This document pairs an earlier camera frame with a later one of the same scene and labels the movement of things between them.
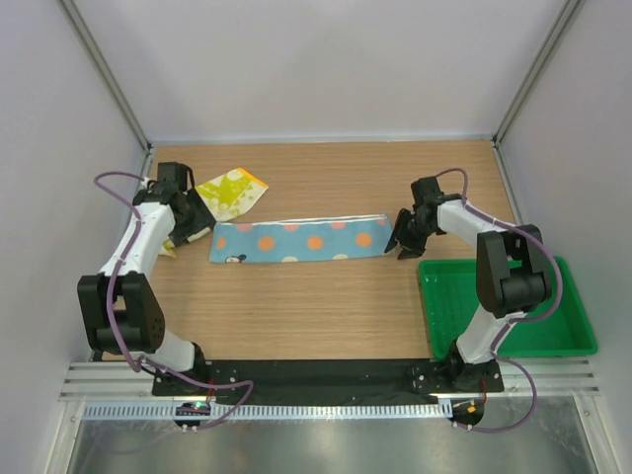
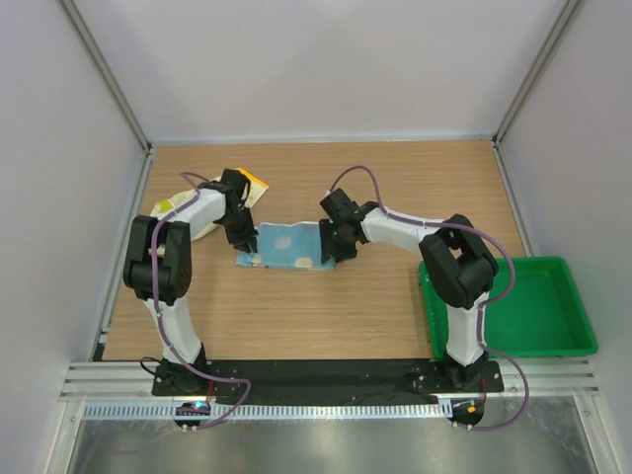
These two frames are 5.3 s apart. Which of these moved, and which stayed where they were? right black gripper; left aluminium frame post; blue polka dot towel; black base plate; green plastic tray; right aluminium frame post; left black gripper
Moved: right black gripper; blue polka dot towel; left black gripper
Stayed: green plastic tray; right aluminium frame post; left aluminium frame post; black base plate
